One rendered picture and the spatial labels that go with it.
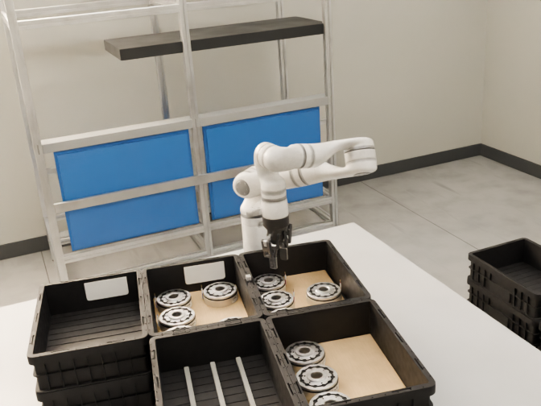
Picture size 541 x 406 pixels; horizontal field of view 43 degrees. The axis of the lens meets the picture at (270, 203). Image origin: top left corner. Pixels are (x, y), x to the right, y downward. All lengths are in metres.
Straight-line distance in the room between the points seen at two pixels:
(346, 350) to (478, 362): 0.41
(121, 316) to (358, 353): 0.72
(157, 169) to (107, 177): 0.27
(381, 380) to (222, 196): 2.40
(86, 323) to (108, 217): 1.77
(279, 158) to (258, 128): 2.10
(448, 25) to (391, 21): 0.50
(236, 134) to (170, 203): 0.53
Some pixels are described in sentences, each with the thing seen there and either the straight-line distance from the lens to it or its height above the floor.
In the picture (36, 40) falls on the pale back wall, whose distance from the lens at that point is 4.46.
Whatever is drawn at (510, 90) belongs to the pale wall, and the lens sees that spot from 5.63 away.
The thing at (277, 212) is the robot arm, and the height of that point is 1.14.
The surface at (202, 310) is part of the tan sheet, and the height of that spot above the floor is 0.83.
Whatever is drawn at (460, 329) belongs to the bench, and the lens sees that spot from 2.20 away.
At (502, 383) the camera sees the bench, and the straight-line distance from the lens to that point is 2.00.
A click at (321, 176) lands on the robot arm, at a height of 1.16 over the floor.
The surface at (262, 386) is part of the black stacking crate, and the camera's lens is 1.75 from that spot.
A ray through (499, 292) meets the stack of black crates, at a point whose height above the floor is 0.51.
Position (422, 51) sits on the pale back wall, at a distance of 5.45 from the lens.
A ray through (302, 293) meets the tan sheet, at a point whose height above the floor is 0.83.
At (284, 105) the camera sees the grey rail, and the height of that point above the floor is 0.92.
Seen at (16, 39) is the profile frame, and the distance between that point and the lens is 3.58.
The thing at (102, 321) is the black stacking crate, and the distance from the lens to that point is 2.12.
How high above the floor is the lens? 1.87
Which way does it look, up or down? 22 degrees down
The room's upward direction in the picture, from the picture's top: 4 degrees counter-clockwise
